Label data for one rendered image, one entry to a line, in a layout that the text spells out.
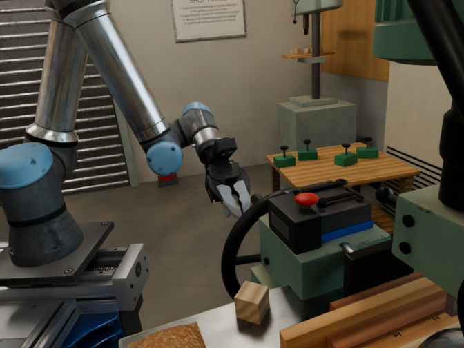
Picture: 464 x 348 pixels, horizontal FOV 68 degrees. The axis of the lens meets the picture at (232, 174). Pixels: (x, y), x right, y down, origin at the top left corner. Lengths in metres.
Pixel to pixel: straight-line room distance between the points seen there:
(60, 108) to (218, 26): 2.53
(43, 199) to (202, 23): 2.66
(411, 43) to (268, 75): 3.18
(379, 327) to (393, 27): 0.28
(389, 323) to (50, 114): 0.77
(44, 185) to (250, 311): 0.52
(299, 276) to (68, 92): 0.65
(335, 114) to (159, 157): 2.07
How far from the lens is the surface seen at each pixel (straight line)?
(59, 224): 0.83
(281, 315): 0.46
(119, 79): 0.72
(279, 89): 3.48
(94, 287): 0.83
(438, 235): 0.35
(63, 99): 0.88
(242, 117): 3.41
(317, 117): 2.62
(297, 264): 0.46
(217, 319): 0.47
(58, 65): 0.87
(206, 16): 3.28
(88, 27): 0.73
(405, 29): 0.27
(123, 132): 3.27
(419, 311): 0.43
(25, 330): 0.85
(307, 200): 0.45
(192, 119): 0.87
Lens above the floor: 1.22
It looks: 21 degrees down
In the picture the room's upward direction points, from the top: 5 degrees counter-clockwise
